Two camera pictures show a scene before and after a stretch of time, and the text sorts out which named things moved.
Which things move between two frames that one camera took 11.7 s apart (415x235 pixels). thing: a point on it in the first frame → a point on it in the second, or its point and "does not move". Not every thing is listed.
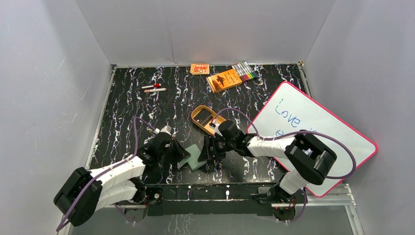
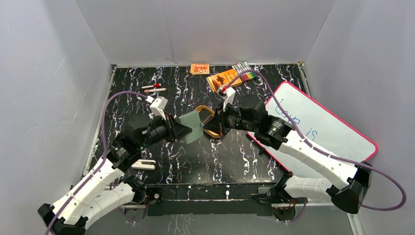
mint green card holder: (192, 161) → (193, 120)
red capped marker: (155, 85) does not move
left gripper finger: (179, 152) → (178, 129)
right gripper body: (224, 146) → (232, 120)
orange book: (223, 81) does not move
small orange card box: (199, 68) does not move
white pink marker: (155, 90) does not move
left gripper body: (176, 152) → (173, 127)
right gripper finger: (209, 149) → (216, 125)
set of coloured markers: (244, 71) does not move
